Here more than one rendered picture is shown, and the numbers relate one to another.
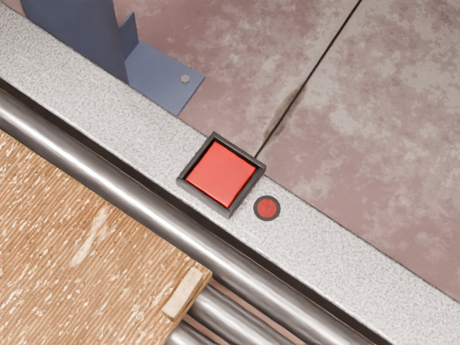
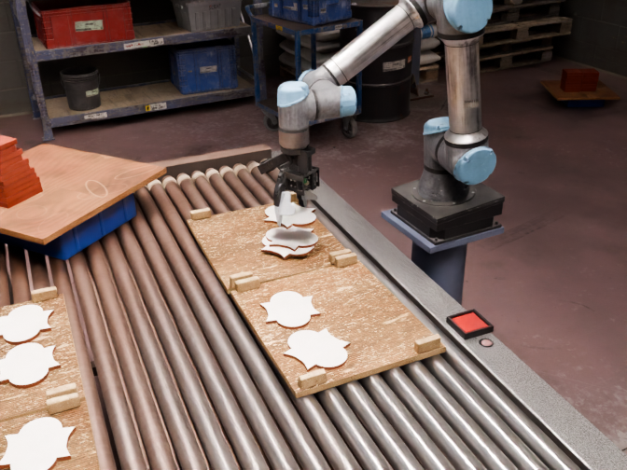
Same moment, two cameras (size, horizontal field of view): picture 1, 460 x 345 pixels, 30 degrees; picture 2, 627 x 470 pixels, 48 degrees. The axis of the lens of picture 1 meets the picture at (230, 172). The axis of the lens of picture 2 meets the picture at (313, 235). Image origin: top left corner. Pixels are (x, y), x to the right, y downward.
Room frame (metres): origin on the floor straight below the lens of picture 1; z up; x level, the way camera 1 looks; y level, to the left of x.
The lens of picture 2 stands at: (-0.92, -0.45, 1.87)
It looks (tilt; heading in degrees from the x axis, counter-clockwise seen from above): 28 degrees down; 35
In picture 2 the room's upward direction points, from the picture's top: 1 degrees counter-clockwise
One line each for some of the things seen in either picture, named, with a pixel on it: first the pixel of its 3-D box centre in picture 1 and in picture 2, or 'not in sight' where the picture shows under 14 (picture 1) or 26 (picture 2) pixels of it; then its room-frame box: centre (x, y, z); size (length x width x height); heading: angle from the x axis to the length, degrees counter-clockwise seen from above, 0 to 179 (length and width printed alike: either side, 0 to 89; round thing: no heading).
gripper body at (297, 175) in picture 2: not in sight; (297, 168); (0.43, 0.52, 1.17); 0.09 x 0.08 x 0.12; 90
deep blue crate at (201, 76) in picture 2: not in sight; (202, 63); (3.47, 3.67, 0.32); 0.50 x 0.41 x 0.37; 147
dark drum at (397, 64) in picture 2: not in sight; (375, 57); (3.98, 2.30, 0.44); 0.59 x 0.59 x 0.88
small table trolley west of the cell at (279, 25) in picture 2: not in sight; (302, 72); (3.28, 2.51, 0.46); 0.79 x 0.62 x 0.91; 61
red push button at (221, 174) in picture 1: (220, 175); (469, 324); (0.37, 0.01, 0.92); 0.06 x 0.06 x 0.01; 57
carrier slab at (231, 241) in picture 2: not in sight; (266, 241); (0.43, 0.63, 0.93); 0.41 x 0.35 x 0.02; 57
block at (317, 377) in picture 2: not in sight; (313, 379); (-0.01, 0.18, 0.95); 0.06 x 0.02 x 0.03; 148
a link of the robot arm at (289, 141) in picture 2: not in sight; (294, 136); (0.43, 0.53, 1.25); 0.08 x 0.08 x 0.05
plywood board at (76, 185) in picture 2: not in sight; (44, 186); (0.19, 1.26, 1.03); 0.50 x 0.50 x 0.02; 7
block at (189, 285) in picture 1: (183, 294); (427, 343); (0.22, 0.04, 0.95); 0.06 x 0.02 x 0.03; 148
